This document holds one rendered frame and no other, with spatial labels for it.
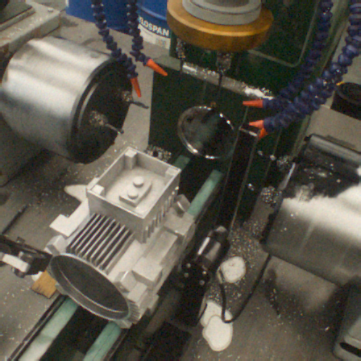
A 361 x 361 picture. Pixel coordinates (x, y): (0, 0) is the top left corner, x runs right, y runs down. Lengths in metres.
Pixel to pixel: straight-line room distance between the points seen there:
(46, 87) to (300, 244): 0.57
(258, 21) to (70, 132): 0.42
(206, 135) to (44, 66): 0.38
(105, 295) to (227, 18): 0.51
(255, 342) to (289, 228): 0.29
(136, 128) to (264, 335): 0.70
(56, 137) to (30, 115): 0.07
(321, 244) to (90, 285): 0.41
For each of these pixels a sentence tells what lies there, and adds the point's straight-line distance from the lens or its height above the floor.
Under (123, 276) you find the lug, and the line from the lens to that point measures 0.66.
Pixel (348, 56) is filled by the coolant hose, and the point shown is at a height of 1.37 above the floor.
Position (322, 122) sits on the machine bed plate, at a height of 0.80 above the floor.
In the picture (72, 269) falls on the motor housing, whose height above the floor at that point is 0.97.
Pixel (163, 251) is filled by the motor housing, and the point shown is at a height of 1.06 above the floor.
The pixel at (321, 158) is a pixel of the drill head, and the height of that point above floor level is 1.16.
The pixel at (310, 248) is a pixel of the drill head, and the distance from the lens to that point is 0.80.
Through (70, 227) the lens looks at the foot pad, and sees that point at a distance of 0.74.
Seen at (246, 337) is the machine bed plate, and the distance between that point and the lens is 0.97.
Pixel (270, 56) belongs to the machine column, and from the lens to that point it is 1.01.
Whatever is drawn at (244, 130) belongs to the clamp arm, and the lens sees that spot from 0.66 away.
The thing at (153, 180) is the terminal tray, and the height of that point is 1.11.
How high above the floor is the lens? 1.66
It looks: 46 degrees down
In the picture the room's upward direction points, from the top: 9 degrees clockwise
